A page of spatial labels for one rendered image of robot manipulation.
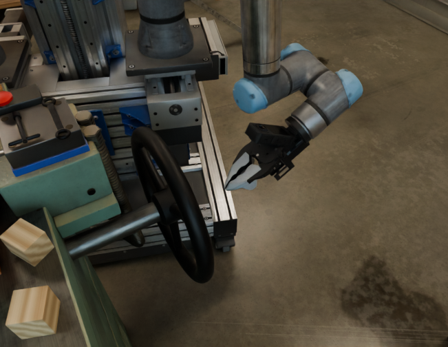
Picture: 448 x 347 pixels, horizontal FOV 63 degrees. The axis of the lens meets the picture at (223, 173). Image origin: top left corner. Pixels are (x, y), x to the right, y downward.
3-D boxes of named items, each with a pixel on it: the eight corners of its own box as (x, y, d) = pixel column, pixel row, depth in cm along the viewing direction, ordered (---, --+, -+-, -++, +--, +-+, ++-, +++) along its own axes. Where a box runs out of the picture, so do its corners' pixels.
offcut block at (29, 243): (10, 252, 47) (-2, 236, 45) (31, 233, 49) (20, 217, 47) (34, 267, 46) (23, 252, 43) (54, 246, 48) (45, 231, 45)
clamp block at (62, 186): (114, 195, 58) (100, 154, 51) (25, 231, 53) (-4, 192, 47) (87, 141, 67) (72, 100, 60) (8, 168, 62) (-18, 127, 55)
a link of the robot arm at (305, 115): (322, 114, 75) (297, 95, 80) (305, 129, 76) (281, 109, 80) (329, 133, 81) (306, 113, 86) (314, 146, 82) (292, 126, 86)
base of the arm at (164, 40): (137, 34, 105) (131, -2, 98) (190, 29, 107) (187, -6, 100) (139, 61, 95) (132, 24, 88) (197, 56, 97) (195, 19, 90)
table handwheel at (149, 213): (243, 303, 55) (179, 119, 48) (115, 378, 48) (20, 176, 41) (184, 247, 82) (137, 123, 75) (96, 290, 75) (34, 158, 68)
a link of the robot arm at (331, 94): (338, 75, 85) (365, 99, 82) (302, 107, 86) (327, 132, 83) (338, 58, 77) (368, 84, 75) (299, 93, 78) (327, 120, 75)
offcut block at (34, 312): (27, 306, 43) (12, 290, 40) (60, 301, 43) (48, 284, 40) (21, 339, 40) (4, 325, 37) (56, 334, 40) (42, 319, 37)
